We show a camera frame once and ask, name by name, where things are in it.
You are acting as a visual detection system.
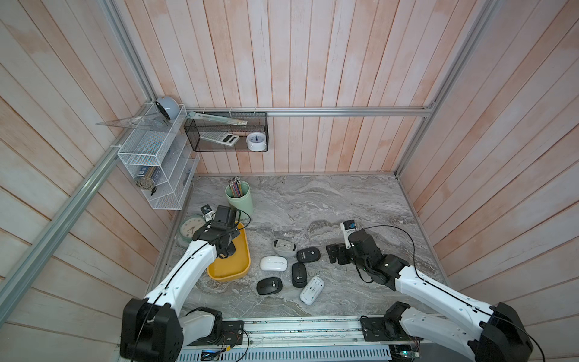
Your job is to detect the yellow plastic storage box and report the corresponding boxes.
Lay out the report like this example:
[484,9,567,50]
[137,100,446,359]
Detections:
[207,223,251,283]

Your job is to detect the black mouse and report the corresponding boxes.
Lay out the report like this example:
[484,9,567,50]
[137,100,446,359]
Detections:
[296,247,321,264]
[256,277,283,296]

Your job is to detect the white mouse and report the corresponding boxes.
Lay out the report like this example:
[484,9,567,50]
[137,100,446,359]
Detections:
[259,256,288,272]
[299,276,325,306]

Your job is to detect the black mouse slim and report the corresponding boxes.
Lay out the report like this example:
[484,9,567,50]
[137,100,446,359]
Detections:
[291,262,308,288]

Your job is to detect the grey mouse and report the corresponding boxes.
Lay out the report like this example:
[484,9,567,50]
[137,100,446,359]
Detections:
[272,239,297,257]

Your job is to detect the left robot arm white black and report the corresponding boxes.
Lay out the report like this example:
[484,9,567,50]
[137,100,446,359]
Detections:
[120,205,244,361]

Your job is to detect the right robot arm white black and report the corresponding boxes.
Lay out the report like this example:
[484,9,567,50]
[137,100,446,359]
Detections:
[326,222,540,361]

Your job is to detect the green round alarm clock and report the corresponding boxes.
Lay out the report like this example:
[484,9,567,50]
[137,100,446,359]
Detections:
[178,215,205,247]

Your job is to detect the green pen holder cup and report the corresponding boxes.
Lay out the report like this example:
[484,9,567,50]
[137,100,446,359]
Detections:
[226,180,253,222]

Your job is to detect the coloured pencils bundle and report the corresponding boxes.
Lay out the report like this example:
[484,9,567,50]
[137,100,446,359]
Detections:
[229,177,244,198]

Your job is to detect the rolled items in shelf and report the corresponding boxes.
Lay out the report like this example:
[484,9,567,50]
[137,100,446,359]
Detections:
[134,166,158,190]

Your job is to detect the white calculator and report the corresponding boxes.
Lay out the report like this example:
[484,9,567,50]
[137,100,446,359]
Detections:
[199,132,240,147]

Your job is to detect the white tape roll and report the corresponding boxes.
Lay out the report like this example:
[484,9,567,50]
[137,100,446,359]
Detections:
[246,132,268,152]

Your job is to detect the transparent straight ruler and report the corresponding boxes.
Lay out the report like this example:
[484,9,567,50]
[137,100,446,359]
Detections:
[187,112,247,126]

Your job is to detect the transparent triangle ruler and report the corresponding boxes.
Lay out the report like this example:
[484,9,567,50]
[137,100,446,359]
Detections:
[97,112,173,132]

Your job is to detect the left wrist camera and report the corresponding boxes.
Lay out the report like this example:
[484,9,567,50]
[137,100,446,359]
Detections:
[201,205,216,223]

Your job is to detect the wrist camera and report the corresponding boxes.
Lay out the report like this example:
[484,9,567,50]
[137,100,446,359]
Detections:
[201,205,216,223]
[340,220,357,249]

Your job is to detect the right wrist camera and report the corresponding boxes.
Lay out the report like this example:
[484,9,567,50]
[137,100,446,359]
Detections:
[340,220,357,249]

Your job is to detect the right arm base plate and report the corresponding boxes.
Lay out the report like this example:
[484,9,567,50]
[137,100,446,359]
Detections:
[359,315,423,342]

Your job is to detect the aluminium front rail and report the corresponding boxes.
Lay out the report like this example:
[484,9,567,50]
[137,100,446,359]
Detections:
[171,311,453,350]

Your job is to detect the black mesh wall basket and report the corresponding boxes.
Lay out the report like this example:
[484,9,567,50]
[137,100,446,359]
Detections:
[184,111,270,152]

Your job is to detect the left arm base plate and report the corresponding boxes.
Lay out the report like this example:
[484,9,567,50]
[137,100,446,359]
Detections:
[189,320,244,347]

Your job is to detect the white vented cable duct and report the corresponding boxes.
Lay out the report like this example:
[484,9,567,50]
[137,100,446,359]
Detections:
[177,345,392,361]

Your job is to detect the white wire wall shelf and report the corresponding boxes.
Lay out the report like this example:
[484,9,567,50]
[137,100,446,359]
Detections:
[117,103,201,211]

